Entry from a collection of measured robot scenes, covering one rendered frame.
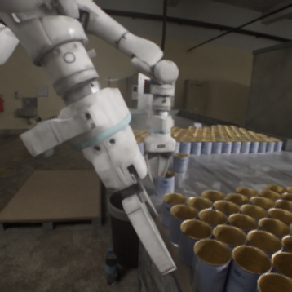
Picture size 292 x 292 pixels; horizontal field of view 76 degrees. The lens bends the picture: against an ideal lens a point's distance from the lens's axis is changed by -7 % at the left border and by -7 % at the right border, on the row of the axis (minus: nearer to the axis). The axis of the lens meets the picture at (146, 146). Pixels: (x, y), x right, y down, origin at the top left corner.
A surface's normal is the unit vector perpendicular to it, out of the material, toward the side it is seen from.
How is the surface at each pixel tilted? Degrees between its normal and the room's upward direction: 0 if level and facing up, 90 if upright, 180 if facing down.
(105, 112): 75
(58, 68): 96
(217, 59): 90
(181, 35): 90
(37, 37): 97
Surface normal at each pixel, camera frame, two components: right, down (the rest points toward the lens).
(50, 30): 0.22, 0.18
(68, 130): -0.35, 0.42
